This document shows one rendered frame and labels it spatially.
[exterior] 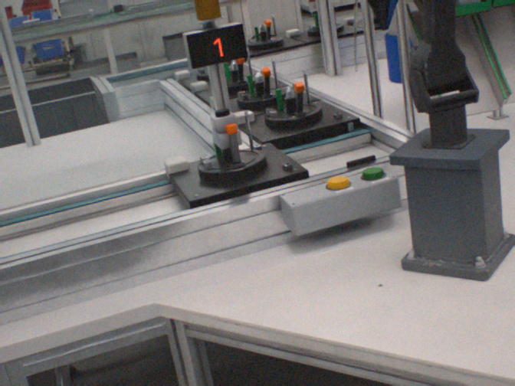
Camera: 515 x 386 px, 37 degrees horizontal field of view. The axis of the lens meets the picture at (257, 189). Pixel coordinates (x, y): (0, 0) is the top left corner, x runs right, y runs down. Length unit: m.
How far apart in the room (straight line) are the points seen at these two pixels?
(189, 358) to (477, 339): 0.52
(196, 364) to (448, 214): 0.51
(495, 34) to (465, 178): 0.65
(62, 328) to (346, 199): 0.54
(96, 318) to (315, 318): 0.38
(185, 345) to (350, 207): 0.38
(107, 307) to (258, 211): 0.32
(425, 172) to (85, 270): 0.60
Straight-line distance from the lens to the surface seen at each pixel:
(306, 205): 1.37
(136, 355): 2.94
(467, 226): 1.24
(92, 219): 1.63
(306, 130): 1.76
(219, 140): 1.52
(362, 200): 1.41
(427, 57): 1.21
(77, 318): 1.36
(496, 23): 1.82
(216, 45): 1.61
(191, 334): 1.35
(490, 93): 1.69
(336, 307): 1.22
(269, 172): 1.51
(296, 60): 2.83
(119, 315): 1.34
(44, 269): 1.38
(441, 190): 1.22
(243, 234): 1.42
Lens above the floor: 1.45
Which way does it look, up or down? 20 degrees down
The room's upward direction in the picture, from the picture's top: 10 degrees counter-clockwise
